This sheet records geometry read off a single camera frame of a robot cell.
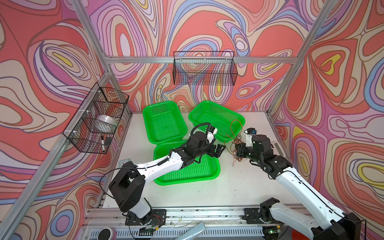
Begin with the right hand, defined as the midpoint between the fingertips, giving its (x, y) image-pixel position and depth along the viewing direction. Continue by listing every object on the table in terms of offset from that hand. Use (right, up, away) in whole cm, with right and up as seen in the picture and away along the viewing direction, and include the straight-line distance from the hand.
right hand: (236, 148), depth 79 cm
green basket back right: (+3, +14, +32) cm, 35 cm away
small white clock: (-67, -10, +12) cm, 69 cm away
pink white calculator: (+31, -3, +16) cm, 35 cm away
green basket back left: (-46, +15, +35) cm, 59 cm away
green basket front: (-15, -14, +11) cm, 23 cm away
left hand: (-8, +3, -1) cm, 9 cm away
